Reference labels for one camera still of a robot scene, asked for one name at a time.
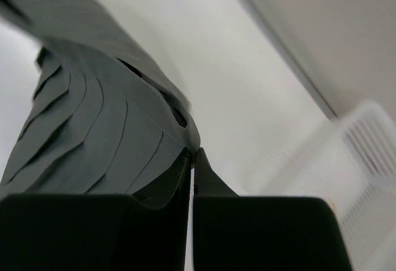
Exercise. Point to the white plastic basket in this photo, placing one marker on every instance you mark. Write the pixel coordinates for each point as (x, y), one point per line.
(350, 163)

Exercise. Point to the grey pleated skirt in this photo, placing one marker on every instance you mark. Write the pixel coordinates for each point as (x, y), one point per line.
(105, 118)

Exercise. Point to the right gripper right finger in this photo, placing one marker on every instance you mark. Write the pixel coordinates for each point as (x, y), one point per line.
(232, 232)

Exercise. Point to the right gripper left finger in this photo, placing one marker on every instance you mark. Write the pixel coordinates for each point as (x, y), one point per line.
(142, 231)

